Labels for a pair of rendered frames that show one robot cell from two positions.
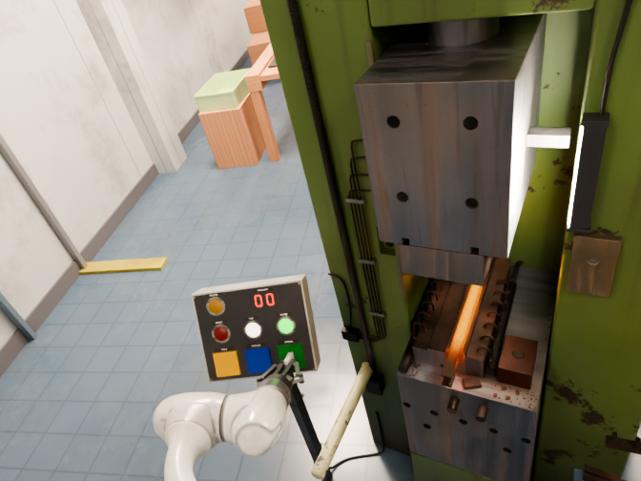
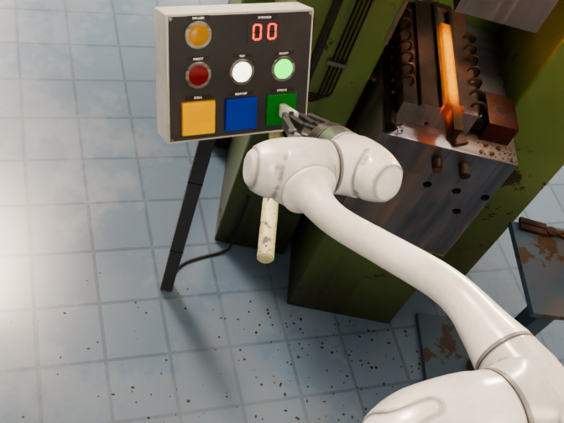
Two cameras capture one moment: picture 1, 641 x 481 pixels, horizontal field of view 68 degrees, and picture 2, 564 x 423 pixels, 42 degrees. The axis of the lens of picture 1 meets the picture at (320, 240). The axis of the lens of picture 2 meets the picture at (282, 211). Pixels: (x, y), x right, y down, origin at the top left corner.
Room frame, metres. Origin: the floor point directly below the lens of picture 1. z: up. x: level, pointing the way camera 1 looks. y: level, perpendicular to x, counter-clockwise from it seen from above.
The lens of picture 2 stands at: (0.09, 1.06, 2.19)
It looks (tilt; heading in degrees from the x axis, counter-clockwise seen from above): 51 degrees down; 309
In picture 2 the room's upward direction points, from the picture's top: 24 degrees clockwise
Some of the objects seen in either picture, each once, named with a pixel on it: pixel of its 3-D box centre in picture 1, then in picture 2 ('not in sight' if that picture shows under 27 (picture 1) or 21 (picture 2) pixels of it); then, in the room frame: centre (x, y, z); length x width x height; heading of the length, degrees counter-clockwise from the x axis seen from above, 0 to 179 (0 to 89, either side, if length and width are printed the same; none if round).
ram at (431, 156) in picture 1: (478, 129); not in sight; (0.98, -0.42, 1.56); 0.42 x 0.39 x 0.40; 145
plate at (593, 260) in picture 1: (591, 264); not in sight; (0.76, -0.59, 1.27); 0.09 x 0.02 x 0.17; 55
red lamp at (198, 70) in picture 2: (220, 333); (198, 75); (1.03, 0.36, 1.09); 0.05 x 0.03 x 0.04; 55
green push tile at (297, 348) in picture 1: (291, 355); (279, 108); (0.95, 0.17, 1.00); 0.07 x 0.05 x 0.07; 80
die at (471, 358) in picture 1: (465, 307); (432, 61); (1.00, -0.38, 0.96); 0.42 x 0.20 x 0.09; 145
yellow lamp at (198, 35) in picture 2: (216, 306); (198, 34); (1.07, 0.35, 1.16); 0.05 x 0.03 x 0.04; 55
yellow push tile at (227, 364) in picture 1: (227, 363); (197, 117); (0.98, 0.37, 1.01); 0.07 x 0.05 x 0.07; 80
